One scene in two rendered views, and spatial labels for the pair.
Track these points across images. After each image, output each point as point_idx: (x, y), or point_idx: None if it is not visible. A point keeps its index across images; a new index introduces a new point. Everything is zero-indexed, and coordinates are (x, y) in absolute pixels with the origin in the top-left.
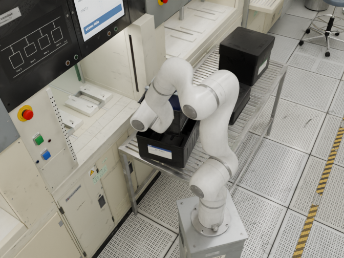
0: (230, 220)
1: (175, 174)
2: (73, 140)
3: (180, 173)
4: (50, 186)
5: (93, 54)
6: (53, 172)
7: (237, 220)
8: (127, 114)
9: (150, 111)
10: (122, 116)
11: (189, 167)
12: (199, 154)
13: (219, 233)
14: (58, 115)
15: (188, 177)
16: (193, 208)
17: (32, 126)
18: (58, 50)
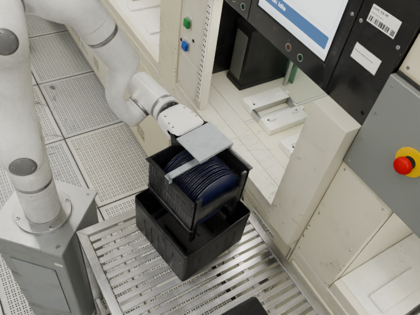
0: (19, 225)
1: (133, 210)
2: (243, 118)
3: (129, 216)
4: (179, 77)
5: None
6: (184, 71)
7: (12, 236)
8: (261, 184)
9: (141, 90)
10: (259, 176)
11: (132, 232)
12: (144, 258)
13: (17, 205)
14: (205, 32)
15: (117, 222)
16: (69, 199)
17: (190, 4)
18: None
